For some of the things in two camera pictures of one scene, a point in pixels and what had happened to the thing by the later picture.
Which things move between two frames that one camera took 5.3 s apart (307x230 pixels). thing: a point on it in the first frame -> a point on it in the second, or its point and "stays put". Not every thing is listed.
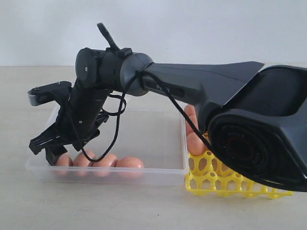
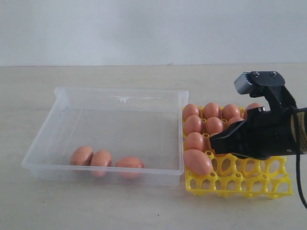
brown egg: [195, 145] stays put
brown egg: [64, 160] -> [198, 162]
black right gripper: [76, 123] -> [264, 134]
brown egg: [129, 167] stays put
